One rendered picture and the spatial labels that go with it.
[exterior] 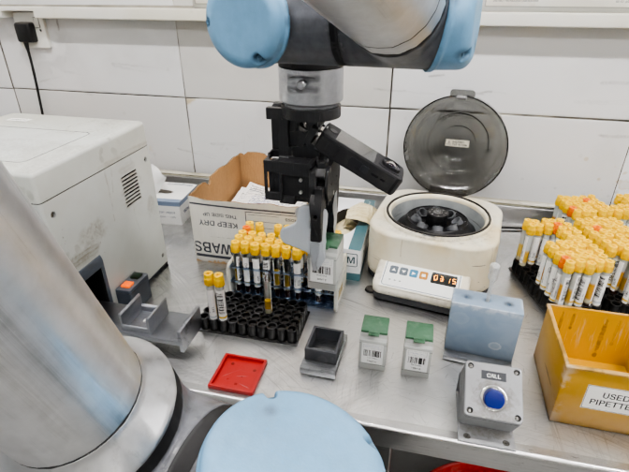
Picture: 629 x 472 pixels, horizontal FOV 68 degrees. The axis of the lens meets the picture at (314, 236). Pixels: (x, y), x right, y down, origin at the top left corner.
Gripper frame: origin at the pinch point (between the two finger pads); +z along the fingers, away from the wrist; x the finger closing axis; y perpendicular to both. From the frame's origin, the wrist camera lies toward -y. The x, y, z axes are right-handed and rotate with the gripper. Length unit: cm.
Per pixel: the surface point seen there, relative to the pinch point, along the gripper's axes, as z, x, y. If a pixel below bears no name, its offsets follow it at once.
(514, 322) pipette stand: 10.6, -5.2, -26.9
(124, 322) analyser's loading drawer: 13.7, 6.3, 30.6
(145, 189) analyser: 1.0, -15.4, 38.3
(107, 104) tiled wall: -4, -54, 74
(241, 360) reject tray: 18.8, 4.2, 12.3
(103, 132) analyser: -11.0, -10.0, 40.3
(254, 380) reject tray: 18.8, 7.7, 8.8
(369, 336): 13.3, 0.0, -6.7
